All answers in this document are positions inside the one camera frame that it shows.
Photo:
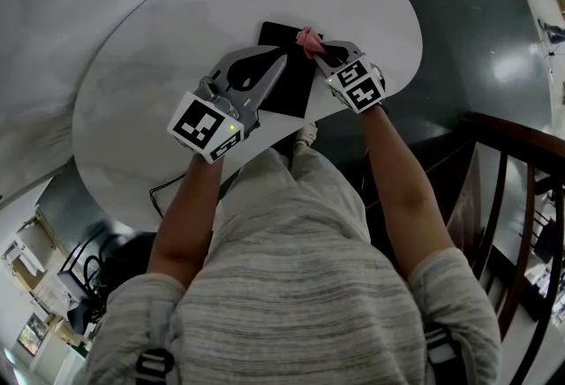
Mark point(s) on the light workshop shelving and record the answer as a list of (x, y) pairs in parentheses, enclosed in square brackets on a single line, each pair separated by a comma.
[(31, 268)]

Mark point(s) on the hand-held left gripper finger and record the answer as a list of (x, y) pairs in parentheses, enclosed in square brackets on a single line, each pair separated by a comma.
[(256, 76), (240, 65)]

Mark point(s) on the small pink object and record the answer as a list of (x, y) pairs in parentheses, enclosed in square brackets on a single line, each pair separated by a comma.
[(309, 39)]

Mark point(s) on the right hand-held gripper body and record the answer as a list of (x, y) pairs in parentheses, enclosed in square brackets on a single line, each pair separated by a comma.
[(357, 87)]

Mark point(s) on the white shoe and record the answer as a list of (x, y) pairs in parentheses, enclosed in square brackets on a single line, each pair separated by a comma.
[(305, 137)]

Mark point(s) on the grey electronics box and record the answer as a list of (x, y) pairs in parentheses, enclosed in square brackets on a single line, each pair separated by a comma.
[(70, 286)]

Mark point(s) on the person's left forearm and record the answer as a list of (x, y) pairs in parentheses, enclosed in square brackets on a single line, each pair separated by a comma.
[(185, 220)]

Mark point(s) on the person's right forearm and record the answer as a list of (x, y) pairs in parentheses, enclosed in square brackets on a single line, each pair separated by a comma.
[(397, 189)]

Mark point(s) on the framed picture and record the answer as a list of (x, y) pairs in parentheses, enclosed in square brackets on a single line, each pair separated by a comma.
[(33, 332)]

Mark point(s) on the grey striped t-shirt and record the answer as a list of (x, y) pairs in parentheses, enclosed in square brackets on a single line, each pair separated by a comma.
[(287, 308)]

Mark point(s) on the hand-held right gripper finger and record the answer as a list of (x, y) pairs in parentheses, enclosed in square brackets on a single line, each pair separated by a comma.
[(335, 53), (329, 67)]

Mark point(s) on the light beige trousers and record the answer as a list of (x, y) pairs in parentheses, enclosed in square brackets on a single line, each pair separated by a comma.
[(318, 180)]

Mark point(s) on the black device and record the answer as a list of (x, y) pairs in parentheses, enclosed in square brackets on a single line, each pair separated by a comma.
[(79, 317)]

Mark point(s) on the black square mat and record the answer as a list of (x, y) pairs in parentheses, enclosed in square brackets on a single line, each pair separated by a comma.
[(287, 92)]

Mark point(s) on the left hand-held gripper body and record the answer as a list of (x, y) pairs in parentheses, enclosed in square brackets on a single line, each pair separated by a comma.
[(194, 123)]

